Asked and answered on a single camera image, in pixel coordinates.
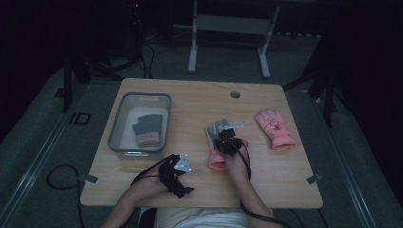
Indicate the metal floor rail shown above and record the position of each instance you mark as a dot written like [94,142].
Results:
[34,164]
[348,177]

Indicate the black rectangular floor frame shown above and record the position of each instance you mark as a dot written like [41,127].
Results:
[80,118]

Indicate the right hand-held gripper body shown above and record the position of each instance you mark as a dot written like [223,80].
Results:
[228,141]

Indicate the black tripod stand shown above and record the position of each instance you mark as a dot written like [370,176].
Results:
[326,91]
[68,82]

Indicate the pink ski glove grey palm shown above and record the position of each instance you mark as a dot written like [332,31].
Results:
[217,160]

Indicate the person's white clothing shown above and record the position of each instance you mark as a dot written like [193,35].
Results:
[202,219]

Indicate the grey metal table bracket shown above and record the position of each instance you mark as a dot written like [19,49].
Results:
[314,179]
[88,179]

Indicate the white metal stand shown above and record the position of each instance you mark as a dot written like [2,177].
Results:
[231,23]

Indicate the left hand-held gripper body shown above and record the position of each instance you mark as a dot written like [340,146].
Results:
[172,177]

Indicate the pink ski glove red print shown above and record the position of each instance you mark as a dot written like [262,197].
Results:
[275,128]

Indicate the person's left hand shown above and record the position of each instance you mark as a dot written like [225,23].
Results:
[149,186]

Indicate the grey plastic bin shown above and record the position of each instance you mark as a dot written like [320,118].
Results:
[142,126]

